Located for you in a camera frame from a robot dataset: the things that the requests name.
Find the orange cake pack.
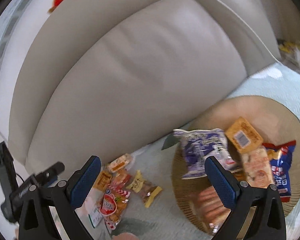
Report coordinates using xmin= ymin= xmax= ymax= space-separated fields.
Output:
xmin=107 ymin=153 xmax=134 ymax=173

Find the white charging cable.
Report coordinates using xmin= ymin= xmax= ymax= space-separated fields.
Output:
xmin=180 ymin=0 xmax=286 ymax=63

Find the red white striped snack bag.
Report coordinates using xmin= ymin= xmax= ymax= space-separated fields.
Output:
xmin=98 ymin=186 xmax=130 ymax=231

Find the beige leather headboard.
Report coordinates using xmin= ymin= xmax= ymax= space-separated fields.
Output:
xmin=7 ymin=0 xmax=300 ymax=178

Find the brown cracker pack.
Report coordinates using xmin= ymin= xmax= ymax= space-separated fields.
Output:
xmin=93 ymin=170 xmax=113 ymax=191

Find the red orange small pack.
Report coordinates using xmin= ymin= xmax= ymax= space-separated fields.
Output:
xmin=111 ymin=168 xmax=131 ymax=189

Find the yellow barcode cake pack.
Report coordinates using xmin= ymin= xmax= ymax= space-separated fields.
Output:
xmin=225 ymin=116 xmax=263 ymax=154

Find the blue red snack bag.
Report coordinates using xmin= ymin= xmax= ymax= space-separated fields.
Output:
xmin=262 ymin=140 xmax=296 ymax=203

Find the gold ribbed round plate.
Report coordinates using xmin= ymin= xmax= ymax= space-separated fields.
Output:
xmin=172 ymin=96 xmax=300 ymax=239

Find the sausage snack pack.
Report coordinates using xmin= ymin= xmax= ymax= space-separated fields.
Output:
xmin=189 ymin=186 xmax=231 ymax=232

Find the yellow candy wrapper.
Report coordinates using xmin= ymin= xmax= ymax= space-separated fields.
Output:
xmin=126 ymin=170 xmax=162 ymax=208

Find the orange peanut snack pack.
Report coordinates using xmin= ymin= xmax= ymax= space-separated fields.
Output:
xmin=241 ymin=146 xmax=274 ymax=189

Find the purple white snack bag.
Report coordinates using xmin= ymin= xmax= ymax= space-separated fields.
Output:
xmin=173 ymin=128 xmax=241 ymax=180

